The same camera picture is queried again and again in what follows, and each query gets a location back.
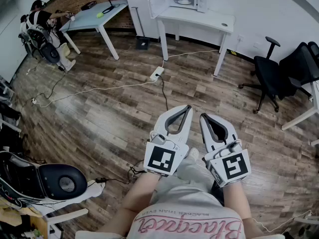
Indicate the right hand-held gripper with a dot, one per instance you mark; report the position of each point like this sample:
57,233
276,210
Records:
233,168

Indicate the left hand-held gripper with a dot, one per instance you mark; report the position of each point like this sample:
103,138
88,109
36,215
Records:
159,158

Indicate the white round plate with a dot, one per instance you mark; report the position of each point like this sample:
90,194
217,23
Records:
190,3

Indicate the white microwave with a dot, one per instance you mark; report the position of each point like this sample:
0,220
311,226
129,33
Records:
202,1

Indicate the person's right forearm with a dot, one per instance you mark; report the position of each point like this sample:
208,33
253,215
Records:
234,200

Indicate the person's left forearm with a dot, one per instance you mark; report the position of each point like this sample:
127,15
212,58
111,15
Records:
139,195

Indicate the person's white shoe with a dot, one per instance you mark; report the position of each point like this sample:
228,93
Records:
193,153

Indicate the person's grey trousers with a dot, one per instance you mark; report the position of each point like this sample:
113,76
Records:
189,170

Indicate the white power strip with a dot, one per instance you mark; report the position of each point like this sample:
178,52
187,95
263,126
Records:
157,73

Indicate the person's white printed shirt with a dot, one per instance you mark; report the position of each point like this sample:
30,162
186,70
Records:
187,203

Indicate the black floor box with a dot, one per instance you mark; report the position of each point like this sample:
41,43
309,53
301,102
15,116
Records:
142,43

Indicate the white side table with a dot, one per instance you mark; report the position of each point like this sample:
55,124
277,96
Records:
315,93

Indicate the white office desk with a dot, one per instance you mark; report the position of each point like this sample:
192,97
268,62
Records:
199,17

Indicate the light blue table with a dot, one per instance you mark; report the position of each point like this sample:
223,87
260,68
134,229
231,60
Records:
94,21

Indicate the green ball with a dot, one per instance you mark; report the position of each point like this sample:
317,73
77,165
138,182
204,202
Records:
100,15

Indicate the black mesh office chair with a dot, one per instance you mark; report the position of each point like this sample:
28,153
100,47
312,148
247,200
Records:
48,50

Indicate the black box device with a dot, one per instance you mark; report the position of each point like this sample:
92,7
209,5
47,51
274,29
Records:
88,6

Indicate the white cup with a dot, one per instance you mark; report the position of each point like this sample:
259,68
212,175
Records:
72,18

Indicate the white chair frame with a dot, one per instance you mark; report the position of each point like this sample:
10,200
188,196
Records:
62,205

